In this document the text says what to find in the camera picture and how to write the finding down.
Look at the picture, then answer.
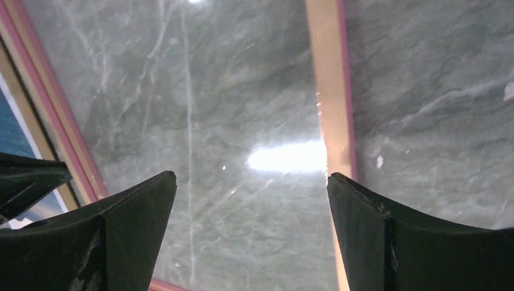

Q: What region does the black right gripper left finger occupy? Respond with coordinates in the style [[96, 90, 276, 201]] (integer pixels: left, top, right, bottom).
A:
[[1, 171, 177, 290]]

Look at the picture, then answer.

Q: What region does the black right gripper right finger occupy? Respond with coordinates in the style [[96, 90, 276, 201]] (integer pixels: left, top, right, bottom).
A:
[[327, 173, 513, 290]]

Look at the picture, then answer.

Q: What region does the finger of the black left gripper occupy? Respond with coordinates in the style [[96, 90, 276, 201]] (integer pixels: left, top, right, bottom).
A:
[[1, 153, 72, 224]]

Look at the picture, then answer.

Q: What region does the sea and cloud photo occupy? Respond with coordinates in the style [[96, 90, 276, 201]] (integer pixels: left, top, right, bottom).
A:
[[1, 76, 70, 229]]

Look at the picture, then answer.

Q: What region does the pink wooden picture frame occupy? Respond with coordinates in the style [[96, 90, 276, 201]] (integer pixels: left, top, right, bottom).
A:
[[0, 0, 359, 291]]

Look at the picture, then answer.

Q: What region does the clear acrylic sheet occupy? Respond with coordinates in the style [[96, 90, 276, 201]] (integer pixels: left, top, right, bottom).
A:
[[20, 0, 342, 291]]

